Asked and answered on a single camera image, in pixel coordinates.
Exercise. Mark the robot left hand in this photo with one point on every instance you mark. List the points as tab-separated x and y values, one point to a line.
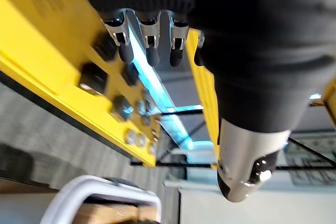
252	37

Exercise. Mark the narrow yellow shelf board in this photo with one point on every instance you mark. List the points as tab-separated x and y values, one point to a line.
207	95

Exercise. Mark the large yellow shelf board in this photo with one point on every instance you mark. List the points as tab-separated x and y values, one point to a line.
39	37

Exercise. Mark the black plastic housing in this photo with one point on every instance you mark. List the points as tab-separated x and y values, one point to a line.
105	47
130	74
93	78

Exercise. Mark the silver round metal part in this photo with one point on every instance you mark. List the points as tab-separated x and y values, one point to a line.
130	137
141	140
141	107
152	148

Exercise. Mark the dark grey plastic housing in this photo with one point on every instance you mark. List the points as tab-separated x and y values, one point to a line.
121	107

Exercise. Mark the light grey cabinet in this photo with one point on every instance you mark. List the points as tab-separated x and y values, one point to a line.
262	208

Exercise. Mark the white plastic box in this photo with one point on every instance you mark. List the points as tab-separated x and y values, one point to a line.
68	192

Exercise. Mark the yellow shelf post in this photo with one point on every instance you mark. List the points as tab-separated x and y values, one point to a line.
331	98

